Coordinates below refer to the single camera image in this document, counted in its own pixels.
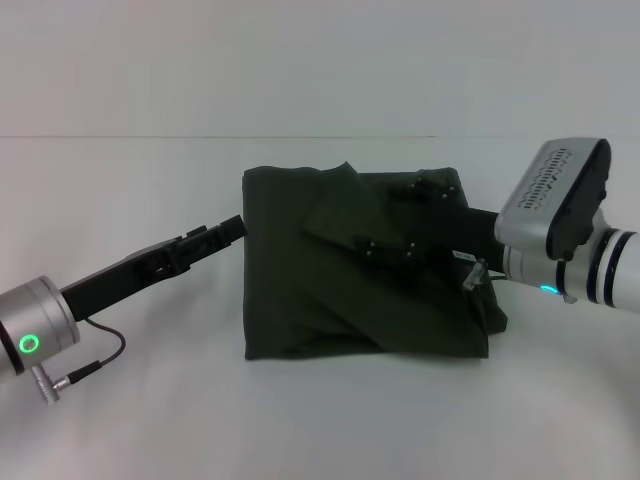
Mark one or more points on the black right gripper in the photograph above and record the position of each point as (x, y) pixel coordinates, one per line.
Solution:
(450, 230)

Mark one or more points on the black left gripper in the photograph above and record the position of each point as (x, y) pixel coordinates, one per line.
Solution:
(125, 272)

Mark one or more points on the dark green t-shirt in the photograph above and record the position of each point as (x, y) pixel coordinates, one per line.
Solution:
(350, 280)

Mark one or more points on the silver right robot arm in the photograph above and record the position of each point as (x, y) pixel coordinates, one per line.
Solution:
(580, 270)

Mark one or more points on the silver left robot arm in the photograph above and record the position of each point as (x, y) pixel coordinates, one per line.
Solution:
(35, 325)

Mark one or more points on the silver right wrist connector plug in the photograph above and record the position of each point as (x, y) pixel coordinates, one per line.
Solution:
(475, 275)

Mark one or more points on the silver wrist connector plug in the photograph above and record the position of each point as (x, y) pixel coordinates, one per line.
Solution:
(50, 385)
(475, 275)

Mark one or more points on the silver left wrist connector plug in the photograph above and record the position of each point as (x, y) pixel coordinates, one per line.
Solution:
(50, 385)

